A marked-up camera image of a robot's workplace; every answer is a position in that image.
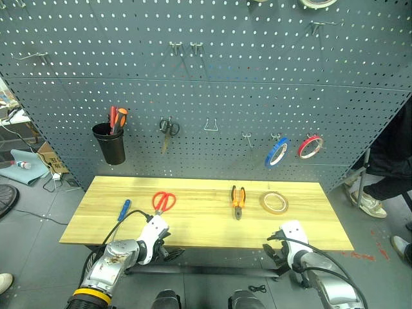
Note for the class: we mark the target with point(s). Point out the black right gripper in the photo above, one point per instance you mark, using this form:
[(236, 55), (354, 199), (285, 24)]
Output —
[(283, 251)]

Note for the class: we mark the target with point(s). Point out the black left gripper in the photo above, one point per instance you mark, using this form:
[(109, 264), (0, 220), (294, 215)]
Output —
[(161, 246)]

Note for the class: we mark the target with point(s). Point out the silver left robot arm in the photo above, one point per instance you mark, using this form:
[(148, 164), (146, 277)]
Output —
[(111, 262)]

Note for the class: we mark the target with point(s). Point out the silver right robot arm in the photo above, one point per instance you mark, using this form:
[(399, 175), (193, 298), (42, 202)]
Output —
[(334, 288)]

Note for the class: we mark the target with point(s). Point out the dark rounded shape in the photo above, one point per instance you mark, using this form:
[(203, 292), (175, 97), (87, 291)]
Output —
[(165, 300), (244, 300)]

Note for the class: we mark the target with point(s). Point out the clear tan tape roll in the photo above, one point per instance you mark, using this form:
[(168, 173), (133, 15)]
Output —
[(266, 206)]

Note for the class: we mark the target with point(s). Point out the orange black pliers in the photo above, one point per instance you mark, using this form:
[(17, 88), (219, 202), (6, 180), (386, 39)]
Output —
[(238, 201)]

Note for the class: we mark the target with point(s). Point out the blue tape roll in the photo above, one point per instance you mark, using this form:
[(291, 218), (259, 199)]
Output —
[(273, 155)]

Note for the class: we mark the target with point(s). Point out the red tape roll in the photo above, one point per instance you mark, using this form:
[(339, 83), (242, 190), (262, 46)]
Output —
[(304, 148)]

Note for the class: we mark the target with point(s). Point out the metal pegboard hook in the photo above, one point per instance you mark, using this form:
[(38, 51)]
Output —
[(32, 56), (311, 136), (248, 139), (275, 137), (175, 47), (322, 24), (196, 47)]

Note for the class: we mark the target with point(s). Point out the white sneaker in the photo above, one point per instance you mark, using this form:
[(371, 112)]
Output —
[(400, 247)]

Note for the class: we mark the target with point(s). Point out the black plastic cup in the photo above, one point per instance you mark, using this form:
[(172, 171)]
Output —
[(110, 146)]

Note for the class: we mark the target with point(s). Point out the white power adapter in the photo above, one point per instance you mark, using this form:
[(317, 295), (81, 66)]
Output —
[(56, 176)]

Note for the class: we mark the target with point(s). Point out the brown cardboard box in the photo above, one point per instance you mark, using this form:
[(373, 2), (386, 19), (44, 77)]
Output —
[(51, 159)]

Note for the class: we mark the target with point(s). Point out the person in black trousers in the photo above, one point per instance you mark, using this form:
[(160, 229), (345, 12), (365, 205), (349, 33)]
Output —
[(389, 151)]

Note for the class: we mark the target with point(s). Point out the white shoe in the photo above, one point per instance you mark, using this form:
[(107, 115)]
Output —
[(4, 283)]

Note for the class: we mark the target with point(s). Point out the grey metal pegboard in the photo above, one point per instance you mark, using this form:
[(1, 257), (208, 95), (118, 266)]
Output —
[(225, 93)]

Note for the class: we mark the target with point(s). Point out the teal foam mat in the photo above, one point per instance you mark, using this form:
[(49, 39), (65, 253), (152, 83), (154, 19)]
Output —
[(22, 172)]

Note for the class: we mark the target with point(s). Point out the plastic bottle red cap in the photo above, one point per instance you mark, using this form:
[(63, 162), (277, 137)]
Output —
[(22, 164)]

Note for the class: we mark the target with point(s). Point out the black round floor base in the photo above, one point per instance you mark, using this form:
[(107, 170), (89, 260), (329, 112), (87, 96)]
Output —
[(5, 199)]

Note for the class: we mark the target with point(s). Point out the white masking tape roll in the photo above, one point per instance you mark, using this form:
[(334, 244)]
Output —
[(317, 4)]

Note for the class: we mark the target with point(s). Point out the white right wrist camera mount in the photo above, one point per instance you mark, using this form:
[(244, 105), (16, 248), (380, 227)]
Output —
[(294, 234)]

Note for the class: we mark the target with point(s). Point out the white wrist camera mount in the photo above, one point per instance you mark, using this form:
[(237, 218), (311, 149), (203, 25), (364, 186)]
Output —
[(294, 234), (154, 230)]

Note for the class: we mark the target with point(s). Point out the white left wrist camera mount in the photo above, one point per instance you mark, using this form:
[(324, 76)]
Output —
[(154, 230)]

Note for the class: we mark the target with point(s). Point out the black table frame crossbar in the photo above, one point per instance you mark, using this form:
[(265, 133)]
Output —
[(202, 269)]

